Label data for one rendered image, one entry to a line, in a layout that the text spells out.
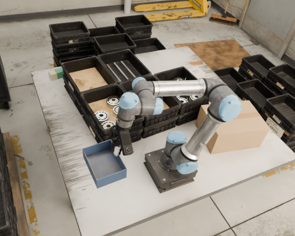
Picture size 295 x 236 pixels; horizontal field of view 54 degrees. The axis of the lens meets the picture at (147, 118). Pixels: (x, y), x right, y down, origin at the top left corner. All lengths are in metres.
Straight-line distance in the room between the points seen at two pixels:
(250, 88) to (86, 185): 2.21
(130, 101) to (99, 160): 0.42
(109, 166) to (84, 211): 0.40
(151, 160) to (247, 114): 0.80
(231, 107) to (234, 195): 1.56
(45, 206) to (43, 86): 0.98
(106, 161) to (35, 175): 1.41
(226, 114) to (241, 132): 0.66
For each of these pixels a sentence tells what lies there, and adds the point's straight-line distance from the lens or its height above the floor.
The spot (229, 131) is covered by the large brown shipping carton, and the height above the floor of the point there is 0.90.
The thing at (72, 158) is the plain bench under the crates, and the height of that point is 0.70.
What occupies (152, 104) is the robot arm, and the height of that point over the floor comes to 1.44.
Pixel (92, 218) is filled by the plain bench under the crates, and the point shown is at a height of 0.70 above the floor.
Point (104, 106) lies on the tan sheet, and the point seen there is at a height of 0.83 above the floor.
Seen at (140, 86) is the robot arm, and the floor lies 1.44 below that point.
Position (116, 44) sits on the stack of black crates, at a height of 0.49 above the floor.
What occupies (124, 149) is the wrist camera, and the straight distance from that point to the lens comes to 1.30.
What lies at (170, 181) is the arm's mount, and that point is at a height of 0.80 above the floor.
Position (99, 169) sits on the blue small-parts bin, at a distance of 1.46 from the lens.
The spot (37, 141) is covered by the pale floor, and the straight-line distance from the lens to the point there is 3.07.
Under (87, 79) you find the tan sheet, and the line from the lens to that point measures 2.37.
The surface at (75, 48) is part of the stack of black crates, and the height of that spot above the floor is 0.41.
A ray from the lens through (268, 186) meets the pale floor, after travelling 3.06.
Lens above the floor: 2.26
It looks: 44 degrees down
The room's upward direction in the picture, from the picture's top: 8 degrees clockwise
